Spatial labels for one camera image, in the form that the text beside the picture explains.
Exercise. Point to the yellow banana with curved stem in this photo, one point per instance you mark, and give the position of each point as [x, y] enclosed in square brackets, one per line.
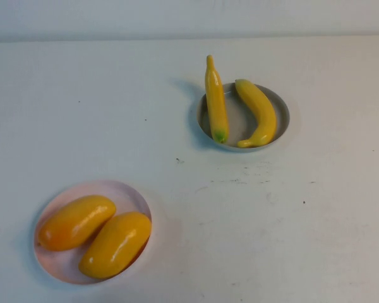
[262, 116]

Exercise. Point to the orange mango with green stem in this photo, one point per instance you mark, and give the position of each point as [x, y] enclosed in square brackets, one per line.
[75, 224]

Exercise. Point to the pink round plate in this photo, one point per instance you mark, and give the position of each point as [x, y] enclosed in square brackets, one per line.
[57, 265]

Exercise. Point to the yellow banana with green tip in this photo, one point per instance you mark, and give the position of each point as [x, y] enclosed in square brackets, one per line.
[216, 104]

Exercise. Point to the grey round plate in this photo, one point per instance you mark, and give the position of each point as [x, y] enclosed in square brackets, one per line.
[237, 121]

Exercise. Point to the yellow mango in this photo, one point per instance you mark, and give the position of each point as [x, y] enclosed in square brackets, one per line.
[117, 246]

